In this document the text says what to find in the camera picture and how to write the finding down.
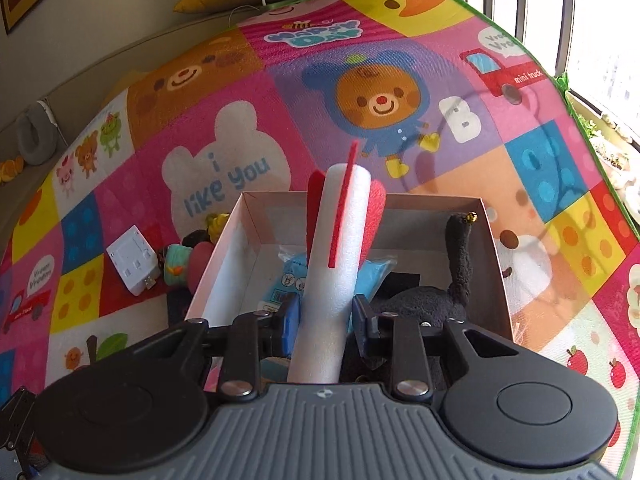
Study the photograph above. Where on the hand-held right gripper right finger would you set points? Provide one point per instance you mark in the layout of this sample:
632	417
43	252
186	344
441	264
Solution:
361	318

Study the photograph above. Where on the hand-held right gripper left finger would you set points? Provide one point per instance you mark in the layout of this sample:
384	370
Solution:
290	321

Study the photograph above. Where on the blue white wet wipes pack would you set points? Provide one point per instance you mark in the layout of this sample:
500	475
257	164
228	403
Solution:
287	280

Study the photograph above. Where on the black plush toy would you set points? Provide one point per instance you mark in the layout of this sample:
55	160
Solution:
425	300

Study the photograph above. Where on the white foam rocket red fins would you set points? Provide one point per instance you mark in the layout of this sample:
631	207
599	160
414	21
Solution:
337	240

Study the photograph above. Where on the pink cardboard box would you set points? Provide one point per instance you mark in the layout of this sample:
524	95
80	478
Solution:
235	255

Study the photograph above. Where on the orange round objects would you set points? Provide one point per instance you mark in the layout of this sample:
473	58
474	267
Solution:
10	167

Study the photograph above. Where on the colourful plush toy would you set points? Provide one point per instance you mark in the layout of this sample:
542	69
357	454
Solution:
197	265

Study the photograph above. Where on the white power adapter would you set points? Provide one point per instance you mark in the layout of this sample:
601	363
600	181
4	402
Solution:
131	262

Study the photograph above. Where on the colourful cartoon play mat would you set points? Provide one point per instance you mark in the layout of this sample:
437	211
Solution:
350	60

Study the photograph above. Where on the grey neck pillow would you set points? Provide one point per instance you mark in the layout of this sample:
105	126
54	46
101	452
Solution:
32	135

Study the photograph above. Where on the dark window frame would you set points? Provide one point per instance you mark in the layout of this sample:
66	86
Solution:
520	0

